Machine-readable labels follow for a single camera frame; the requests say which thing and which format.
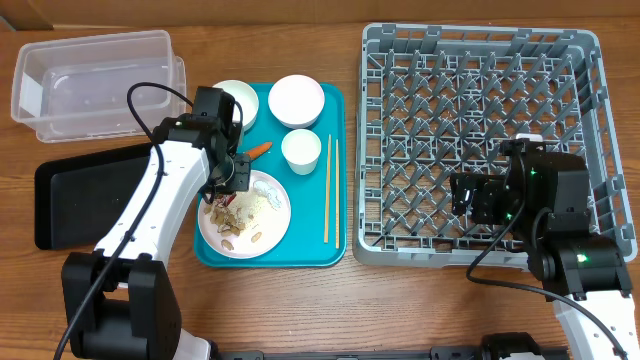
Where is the left wooden chopstick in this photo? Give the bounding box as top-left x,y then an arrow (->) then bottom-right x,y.
324,134 -> 332,244

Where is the white paper cup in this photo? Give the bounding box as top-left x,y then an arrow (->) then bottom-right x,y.
281,129 -> 322,175

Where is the grey dishwasher rack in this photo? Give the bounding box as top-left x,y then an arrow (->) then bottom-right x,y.
353,23 -> 638,268

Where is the pale green bowl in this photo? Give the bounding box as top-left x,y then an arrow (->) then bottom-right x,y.
213,80 -> 259,133

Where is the clear plastic bin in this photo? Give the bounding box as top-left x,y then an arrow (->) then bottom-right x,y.
11,30 -> 187,143

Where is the white plate with scraps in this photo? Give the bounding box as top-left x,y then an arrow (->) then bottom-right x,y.
197,170 -> 292,260

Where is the pink white bowl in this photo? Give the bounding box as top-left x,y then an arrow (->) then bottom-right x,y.
268,74 -> 325,129

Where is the teal serving tray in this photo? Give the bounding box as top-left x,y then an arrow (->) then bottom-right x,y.
194,83 -> 348,268

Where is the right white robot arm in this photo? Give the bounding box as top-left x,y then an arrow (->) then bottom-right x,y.
450,138 -> 639,359

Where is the red silver foil wrapper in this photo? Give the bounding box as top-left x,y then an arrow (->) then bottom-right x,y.
220,194 -> 236,207

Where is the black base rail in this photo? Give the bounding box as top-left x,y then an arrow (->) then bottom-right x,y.
214,332 -> 570,360

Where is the orange carrot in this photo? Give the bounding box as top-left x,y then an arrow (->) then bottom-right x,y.
245,142 -> 273,160

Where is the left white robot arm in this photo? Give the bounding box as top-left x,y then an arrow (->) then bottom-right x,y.
54,87 -> 251,359

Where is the black plastic tray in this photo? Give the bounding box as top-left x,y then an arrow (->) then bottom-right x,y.
34,143 -> 152,250

